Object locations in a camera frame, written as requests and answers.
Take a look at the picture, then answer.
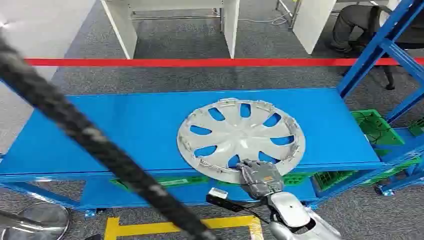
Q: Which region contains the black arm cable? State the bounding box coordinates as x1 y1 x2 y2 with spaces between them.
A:
231 201 273 225

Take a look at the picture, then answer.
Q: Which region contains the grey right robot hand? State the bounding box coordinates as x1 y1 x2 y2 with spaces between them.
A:
235 158 285 201

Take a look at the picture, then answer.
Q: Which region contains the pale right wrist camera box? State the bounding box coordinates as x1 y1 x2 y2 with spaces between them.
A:
205 187 245 213

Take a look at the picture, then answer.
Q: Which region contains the red barrier tape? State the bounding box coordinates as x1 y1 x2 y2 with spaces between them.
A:
24 57 424 68

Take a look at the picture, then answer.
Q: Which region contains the silver plastic wheel hubcap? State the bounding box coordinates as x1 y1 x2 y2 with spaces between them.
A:
176 97 306 185

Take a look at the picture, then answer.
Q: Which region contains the white desk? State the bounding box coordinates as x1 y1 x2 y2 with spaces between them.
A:
100 0 241 60
292 0 337 55

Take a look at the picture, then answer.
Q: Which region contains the thick black braided cable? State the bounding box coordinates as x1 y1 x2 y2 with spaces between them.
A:
0 35 223 240

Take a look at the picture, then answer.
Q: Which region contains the yellow floor tape outline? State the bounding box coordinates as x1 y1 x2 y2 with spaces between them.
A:
103 215 265 240

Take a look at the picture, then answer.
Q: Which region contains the person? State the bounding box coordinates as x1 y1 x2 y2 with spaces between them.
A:
329 3 424 54

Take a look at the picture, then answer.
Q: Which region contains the white floor cable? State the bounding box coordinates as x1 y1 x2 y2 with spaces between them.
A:
237 11 292 26

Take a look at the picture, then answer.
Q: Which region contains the green plastic crate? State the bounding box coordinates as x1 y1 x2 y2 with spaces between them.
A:
312 149 422 192
110 172 312 192
351 109 406 147

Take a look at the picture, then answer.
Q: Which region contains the blue metal shelf table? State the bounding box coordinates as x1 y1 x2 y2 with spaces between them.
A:
0 87 388 218

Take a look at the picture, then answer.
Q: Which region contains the blue metal rack frame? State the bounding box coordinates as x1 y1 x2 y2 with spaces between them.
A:
309 0 424 210

